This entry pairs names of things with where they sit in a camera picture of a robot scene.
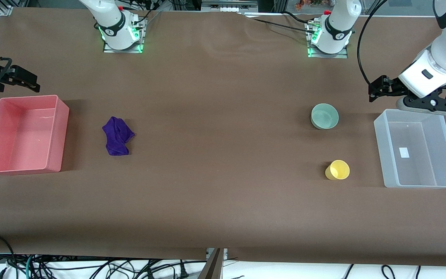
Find green bowl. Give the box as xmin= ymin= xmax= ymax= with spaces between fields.
xmin=310 ymin=103 xmax=340 ymax=130

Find yellow cup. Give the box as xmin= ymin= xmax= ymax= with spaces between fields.
xmin=325 ymin=160 xmax=350 ymax=181

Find purple cloth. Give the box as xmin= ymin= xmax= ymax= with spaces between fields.
xmin=102 ymin=116 xmax=136 ymax=156

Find pink plastic bin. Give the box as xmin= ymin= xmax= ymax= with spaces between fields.
xmin=0 ymin=95 xmax=70 ymax=174

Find translucent plastic bin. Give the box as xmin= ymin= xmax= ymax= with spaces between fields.
xmin=374 ymin=109 xmax=446 ymax=189

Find orange background items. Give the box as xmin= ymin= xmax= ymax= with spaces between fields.
xmin=295 ymin=0 xmax=324 ymax=10

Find white background device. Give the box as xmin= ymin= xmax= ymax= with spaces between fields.
xmin=201 ymin=0 xmax=259 ymax=13

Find metal table leg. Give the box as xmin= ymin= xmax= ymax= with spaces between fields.
xmin=198 ymin=248 xmax=228 ymax=279

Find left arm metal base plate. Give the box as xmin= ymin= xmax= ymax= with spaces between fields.
xmin=307 ymin=21 xmax=348 ymax=59

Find short black base cable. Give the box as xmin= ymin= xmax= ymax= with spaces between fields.
xmin=280 ymin=10 xmax=318 ymax=26

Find long black base cable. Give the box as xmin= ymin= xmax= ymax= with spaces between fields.
xmin=237 ymin=12 xmax=318 ymax=35

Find black right base cable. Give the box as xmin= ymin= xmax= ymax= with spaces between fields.
xmin=132 ymin=9 xmax=162 ymax=28

